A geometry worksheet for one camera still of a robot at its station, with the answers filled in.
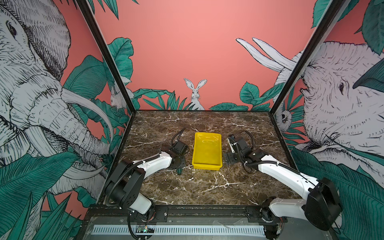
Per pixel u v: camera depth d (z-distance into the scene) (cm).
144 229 70
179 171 86
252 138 104
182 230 70
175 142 75
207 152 96
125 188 43
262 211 66
